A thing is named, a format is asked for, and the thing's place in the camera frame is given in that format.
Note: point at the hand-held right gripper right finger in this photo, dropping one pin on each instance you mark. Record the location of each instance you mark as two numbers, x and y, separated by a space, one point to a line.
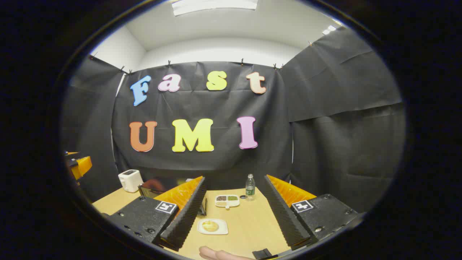
285 216

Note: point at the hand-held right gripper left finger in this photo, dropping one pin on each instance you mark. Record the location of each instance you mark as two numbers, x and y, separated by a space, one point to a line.
182 222

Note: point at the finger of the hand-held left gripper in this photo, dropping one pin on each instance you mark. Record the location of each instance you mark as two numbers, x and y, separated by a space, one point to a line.
82 167

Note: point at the round bread bun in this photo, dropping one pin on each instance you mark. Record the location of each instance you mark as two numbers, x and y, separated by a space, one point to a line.
210 226

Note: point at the black electric oven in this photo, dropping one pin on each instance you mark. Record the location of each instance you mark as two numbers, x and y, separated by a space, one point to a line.
155 186

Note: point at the white square plate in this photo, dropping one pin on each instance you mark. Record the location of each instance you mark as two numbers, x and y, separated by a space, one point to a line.
222 229

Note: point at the clear plastic water bottle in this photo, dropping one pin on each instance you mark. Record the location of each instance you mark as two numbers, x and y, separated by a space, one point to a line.
250 187

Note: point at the white toaster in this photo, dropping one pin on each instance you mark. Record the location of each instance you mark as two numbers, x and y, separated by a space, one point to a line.
129 180

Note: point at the white divided dish with grains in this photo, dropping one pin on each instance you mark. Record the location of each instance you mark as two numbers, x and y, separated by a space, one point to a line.
227 201

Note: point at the ceiling light panel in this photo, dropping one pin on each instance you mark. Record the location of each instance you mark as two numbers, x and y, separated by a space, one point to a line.
213 5

